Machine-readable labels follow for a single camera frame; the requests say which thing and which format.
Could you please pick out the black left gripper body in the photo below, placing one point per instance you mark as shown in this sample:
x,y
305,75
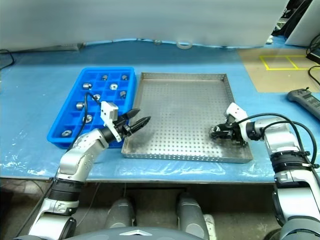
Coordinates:
x,y
123,128

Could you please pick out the grey handheld device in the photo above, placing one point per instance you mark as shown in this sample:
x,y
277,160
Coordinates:
x,y
302,97

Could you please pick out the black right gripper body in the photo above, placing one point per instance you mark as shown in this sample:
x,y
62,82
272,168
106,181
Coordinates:
x,y
236,133

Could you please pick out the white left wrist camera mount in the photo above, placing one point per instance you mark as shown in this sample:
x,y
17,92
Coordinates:
x,y
108,111

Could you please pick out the white leaning panel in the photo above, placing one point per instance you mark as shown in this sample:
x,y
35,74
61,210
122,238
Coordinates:
x,y
300,32

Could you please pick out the white backdrop board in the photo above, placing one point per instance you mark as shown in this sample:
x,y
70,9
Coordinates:
x,y
137,20

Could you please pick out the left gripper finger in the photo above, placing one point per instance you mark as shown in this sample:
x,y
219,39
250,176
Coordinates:
x,y
141,123
131,115

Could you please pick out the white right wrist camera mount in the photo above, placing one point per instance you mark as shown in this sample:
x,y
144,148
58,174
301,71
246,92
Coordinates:
x,y
235,110

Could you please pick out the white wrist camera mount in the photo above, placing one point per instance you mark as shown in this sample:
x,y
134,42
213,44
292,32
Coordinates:
x,y
108,111
235,110

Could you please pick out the grey robot chest shell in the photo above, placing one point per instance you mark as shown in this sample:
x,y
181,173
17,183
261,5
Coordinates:
x,y
100,235

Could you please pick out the perforated steel tray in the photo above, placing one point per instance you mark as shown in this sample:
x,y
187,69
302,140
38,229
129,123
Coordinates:
x,y
180,105

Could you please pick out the grey rounded cylinder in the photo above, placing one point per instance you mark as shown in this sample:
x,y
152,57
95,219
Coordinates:
x,y
191,215
121,215

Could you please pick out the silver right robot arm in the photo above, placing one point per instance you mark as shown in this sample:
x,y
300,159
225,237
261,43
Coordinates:
x,y
282,135

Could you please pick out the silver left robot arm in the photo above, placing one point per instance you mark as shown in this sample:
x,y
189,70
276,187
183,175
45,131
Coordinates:
x,y
82,152

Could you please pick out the brown cardboard mat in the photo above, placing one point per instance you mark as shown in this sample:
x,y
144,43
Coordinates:
x,y
255,77

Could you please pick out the blue compartment tray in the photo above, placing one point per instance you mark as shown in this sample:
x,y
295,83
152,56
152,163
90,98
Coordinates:
x,y
67,110

